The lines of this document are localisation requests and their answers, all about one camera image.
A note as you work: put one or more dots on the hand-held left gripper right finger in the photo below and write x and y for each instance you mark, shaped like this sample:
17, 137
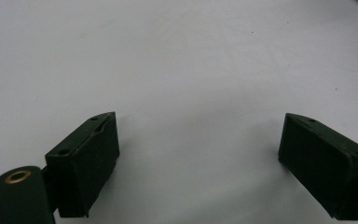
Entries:
323, 165

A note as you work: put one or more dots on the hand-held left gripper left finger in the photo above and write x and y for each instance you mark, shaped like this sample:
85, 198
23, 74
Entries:
84, 161

